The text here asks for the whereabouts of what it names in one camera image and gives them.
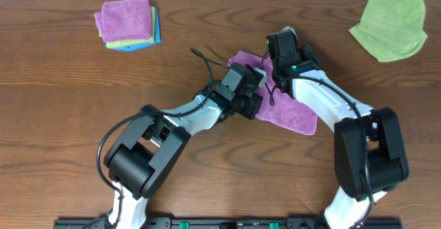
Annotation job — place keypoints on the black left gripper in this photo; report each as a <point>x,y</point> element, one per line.
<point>254,105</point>

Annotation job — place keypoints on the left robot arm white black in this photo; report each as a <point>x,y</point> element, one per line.
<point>144,154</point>

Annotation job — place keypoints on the purple microfiber cloth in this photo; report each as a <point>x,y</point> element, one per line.
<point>287,113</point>

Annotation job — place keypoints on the folded blue cloth in stack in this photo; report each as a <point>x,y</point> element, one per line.
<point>156,32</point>

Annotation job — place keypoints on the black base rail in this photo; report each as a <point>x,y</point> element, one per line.
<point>168,223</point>

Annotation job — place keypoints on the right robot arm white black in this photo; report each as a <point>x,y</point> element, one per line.
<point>369,155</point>

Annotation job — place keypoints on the folded yellow-green cloth in stack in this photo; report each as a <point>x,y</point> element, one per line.
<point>138,42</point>

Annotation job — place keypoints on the green microfiber cloth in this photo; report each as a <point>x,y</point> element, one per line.
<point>391,30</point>

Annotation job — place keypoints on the folded purple cloth on stack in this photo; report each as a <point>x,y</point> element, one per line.
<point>126,19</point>

